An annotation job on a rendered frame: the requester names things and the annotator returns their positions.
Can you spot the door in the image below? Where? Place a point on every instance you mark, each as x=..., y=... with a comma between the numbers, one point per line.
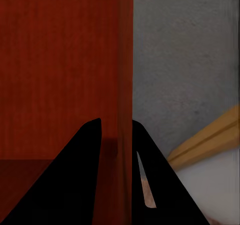
x=221, y=135

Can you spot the storage box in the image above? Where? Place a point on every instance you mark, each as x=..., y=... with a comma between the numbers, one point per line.
x=64, y=63

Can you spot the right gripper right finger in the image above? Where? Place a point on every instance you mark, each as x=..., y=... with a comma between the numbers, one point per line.
x=174, y=204

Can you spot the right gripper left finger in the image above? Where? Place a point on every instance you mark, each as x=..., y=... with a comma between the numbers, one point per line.
x=65, y=192

